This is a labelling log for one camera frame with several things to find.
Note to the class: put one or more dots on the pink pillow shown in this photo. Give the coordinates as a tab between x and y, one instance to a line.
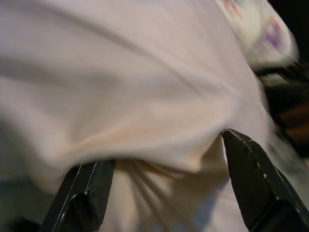
120	84

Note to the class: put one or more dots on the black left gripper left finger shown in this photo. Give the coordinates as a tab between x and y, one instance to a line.
79	200

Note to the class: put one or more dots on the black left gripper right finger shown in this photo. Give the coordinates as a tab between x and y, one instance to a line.
260	188

